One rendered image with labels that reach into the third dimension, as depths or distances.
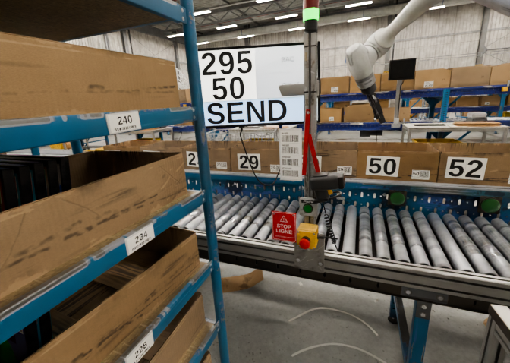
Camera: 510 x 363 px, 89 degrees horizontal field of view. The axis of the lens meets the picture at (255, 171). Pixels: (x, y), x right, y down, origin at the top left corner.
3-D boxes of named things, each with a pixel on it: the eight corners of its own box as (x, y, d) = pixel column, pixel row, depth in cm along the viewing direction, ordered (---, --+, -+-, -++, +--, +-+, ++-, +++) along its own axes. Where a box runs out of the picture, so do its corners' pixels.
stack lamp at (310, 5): (301, 20, 84) (301, -2, 82) (304, 23, 88) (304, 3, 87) (317, 17, 82) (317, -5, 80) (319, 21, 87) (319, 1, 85)
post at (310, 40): (294, 268, 109) (291, 35, 86) (297, 261, 114) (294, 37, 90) (323, 273, 105) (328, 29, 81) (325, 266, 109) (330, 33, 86)
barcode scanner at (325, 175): (346, 203, 89) (343, 174, 86) (311, 205, 93) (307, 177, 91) (347, 197, 94) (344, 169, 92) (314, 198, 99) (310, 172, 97)
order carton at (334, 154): (288, 175, 164) (288, 149, 160) (298, 164, 190) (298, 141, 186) (356, 179, 150) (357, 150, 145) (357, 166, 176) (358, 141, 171)
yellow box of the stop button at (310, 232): (295, 249, 98) (295, 232, 96) (300, 238, 105) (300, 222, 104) (335, 256, 93) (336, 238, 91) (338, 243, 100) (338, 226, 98)
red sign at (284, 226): (272, 239, 109) (271, 210, 106) (272, 238, 110) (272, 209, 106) (311, 244, 103) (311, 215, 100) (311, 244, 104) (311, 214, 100)
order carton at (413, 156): (355, 179, 150) (357, 150, 145) (356, 166, 176) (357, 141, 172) (436, 184, 136) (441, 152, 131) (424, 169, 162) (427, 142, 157)
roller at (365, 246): (358, 266, 103) (359, 254, 101) (359, 212, 149) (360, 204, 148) (372, 268, 101) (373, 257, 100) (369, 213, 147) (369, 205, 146)
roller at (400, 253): (395, 272, 98) (397, 260, 97) (384, 215, 145) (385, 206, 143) (410, 275, 96) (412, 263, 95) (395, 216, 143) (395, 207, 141)
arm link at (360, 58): (366, 80, 125) (382, 64, 129) (355, 51, 118) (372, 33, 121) (348, 82, 134) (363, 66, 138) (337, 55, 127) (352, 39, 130)
